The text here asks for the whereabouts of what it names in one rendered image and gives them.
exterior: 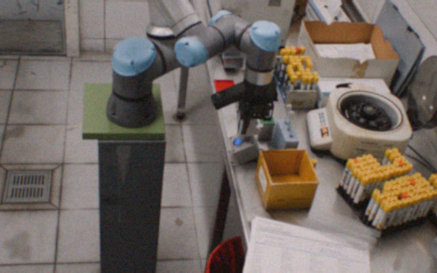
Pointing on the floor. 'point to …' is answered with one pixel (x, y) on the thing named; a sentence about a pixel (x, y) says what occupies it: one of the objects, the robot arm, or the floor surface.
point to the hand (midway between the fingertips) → (238, 136)
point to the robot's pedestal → (130, 203)
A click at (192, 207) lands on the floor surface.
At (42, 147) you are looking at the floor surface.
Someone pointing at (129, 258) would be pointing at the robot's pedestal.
